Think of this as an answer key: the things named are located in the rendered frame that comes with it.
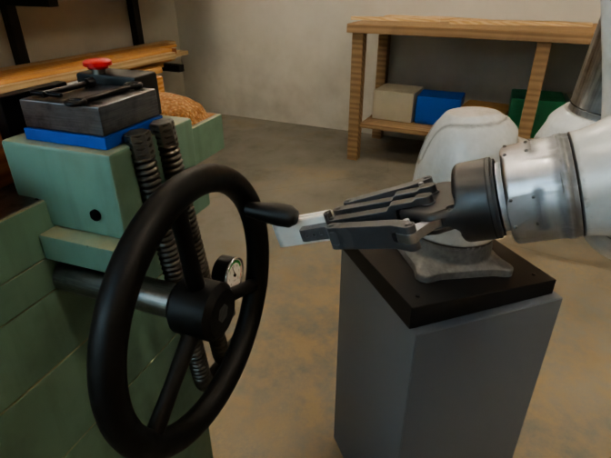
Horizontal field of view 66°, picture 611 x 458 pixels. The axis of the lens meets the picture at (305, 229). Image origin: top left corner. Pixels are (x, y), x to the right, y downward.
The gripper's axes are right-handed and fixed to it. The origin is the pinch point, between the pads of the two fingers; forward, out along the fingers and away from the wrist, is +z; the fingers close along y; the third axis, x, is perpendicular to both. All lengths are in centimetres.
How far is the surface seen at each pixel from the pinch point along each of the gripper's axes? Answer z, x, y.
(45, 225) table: 22.6, -9.9, 11.5
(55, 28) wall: 239, -80, -212
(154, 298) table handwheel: 12.1, -0.4, 12.4
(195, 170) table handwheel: 3.0, -11.2, 9.7
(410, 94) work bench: 42, 31, -267
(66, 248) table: 19.7, -7.4, 12.8
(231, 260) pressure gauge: 23.3, 9.5, -15.0
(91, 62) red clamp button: 16.7, -23.6, 1.5
